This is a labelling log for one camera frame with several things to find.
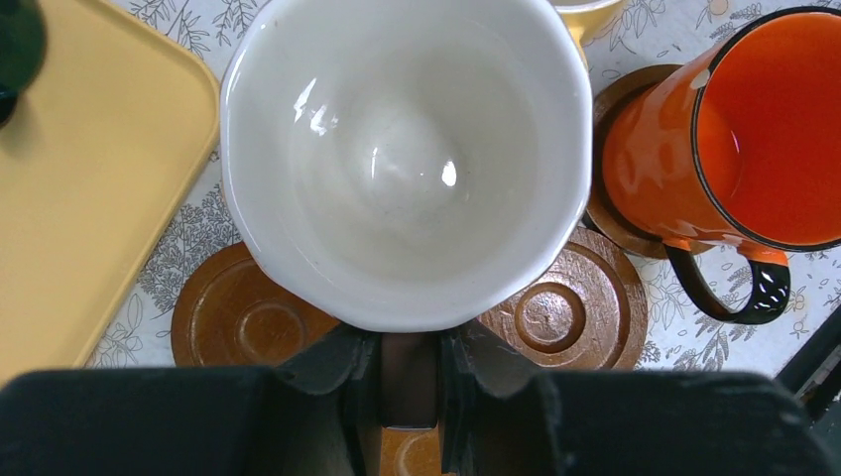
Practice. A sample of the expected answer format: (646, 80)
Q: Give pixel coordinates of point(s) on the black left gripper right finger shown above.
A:
(501, 414)

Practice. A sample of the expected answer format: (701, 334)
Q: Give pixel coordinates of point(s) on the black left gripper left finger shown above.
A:
(303, 417)

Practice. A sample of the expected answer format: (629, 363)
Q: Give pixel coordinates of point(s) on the brown coaster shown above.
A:
(230, 313)
(588, 311)
(410, 452)

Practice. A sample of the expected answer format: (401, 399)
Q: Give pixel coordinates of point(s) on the dark walnut wooden coaster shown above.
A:
(602, 214)

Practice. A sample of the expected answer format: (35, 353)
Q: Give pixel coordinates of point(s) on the pink mug front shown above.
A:
(405, 166)

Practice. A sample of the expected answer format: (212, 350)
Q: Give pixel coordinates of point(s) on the orange cup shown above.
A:
(741, 147)

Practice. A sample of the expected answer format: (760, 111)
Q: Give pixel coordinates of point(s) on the cream yellow mug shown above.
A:
(584, 19)

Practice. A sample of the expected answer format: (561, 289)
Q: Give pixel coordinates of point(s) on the dark green mug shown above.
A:
(23, 48)

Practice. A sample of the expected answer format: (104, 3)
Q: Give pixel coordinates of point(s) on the floral patterned tablecloth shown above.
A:
(644, 32)

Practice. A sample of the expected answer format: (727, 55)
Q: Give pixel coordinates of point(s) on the yellow plastic tray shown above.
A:
(99, 154)

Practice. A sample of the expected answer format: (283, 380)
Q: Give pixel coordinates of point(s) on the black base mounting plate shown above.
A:
(812, 375)

